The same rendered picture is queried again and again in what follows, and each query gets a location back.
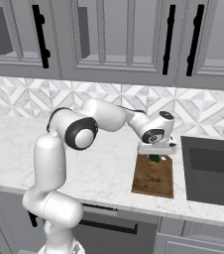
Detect grey base cupboard front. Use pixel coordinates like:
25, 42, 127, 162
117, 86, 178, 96
153, 215, 224, 254

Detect black dishwasher handle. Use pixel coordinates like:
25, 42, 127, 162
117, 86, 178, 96
78, 218, 139, 235

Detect green sponge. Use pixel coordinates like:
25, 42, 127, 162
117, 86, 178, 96
149, 154, 162, 164

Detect dark grey sink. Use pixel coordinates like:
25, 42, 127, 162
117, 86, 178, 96
179, 135, 224, 209

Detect grey wall cupboard door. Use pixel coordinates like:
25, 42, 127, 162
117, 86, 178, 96
0, 0, 62, 80
50, 0, 180, 86
175, 0, 224, 91

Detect black base cupboard handle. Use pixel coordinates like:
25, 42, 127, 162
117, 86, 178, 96
27, 210, 40, 228

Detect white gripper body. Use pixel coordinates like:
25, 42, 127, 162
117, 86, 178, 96
136, 140, 178, 157

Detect grey base cupboard door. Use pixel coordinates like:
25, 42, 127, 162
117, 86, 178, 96
0, 188, 48, 254

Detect brown wooden cutting board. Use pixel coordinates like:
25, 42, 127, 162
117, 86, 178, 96
131, 153, 175, 199

